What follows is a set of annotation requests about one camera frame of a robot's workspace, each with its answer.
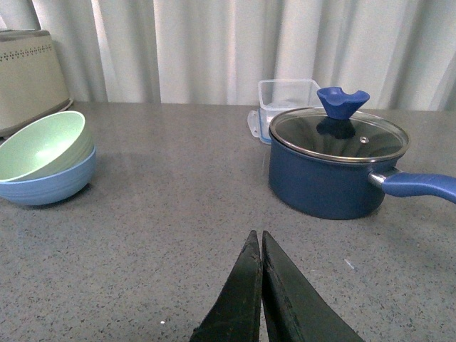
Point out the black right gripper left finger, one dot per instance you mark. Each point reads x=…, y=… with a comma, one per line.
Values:
x=235, y=316

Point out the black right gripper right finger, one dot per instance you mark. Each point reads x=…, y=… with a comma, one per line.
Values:
x=294, y=311

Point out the blue plastic bowl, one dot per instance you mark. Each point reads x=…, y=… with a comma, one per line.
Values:
x=52, y=188

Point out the green plastic bowl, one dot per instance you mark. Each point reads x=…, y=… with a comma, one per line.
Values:
x=47, y=146

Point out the dark blue saucepan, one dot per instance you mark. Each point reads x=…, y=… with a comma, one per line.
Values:
x=341, y=190

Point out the glass lid with blue knob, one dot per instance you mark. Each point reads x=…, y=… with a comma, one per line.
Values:
x=339, y=131

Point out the clear plastic food container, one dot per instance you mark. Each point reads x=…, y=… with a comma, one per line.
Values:
x=277, y=96

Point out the white curtain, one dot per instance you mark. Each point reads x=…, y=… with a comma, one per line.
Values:
x=215, y=52

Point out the cream two-slot toaster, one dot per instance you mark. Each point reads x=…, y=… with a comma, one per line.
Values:
x=32, y=81

